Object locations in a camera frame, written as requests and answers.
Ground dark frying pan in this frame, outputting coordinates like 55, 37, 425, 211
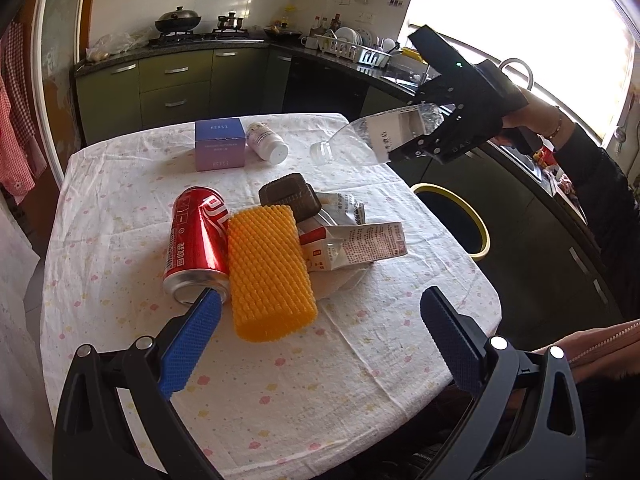
263, 25, 303, 42

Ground yellow rimmed trash bin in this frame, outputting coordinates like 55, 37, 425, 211
410, 183, 491, 261

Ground yellow spiky sponge block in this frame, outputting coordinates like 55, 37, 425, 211
227, 204, 318, 343

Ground brown plastic tray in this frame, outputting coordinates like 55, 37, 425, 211
258, 172, 322, 223

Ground clear plastic bag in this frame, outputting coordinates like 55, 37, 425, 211
86, 30, 151, 61

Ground green kitchen cabinets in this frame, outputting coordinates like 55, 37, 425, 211
75, 42, 371, 146

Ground purple cardboard box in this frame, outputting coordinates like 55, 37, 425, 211
194, 120, 247, 172

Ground red checkered cloth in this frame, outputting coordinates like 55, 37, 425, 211
0, 22, 48, 206

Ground white dish rack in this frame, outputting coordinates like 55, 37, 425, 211
314, 27, 393, 68

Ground bright kitchen window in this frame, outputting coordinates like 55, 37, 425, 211
405, 0, 640, 141

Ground person's right hand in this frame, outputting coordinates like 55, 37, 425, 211
500, 87, 562, 139

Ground silver snack wrapper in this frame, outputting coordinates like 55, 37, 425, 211
300, 191, 368, 236

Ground small dark stove pot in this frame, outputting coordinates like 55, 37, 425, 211
215, 11, 246, 32

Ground tall metal faucet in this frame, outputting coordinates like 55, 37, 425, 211
500, 57, 535, 92

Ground clear plastic bottle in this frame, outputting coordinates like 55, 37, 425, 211
309, 102, 446, 167

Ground red soda can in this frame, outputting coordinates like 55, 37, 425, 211
164, 186, 232, 306

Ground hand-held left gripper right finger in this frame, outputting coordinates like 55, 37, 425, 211
420, 286, 586, 480

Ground dark wok with lid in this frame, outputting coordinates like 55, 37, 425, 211
154, 6, 203, 35

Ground black gas stove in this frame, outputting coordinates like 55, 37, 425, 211
147, 29, 251, 49

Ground person's pink zip jacket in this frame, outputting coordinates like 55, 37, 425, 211
530, 319, 640, 386

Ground white pill bottle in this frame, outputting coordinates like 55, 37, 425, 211
245, 121, 289, 165

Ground person's right forearm dark sleeve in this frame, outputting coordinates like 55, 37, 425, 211
552, 120, 640, 313

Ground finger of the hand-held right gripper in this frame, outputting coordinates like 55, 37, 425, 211
386, 132, 454, 164
413, 76, 459, 109

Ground white floral tablecloth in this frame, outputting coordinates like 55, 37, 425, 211
40, 112, 503, 480

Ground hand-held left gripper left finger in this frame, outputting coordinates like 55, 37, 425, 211
52, 287, 223, 480

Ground crumpled clear plastic wrapper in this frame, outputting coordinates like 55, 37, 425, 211
312, 260, 373, 302

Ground white red milk carton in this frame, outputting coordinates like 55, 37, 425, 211
299, 221, 407, 273

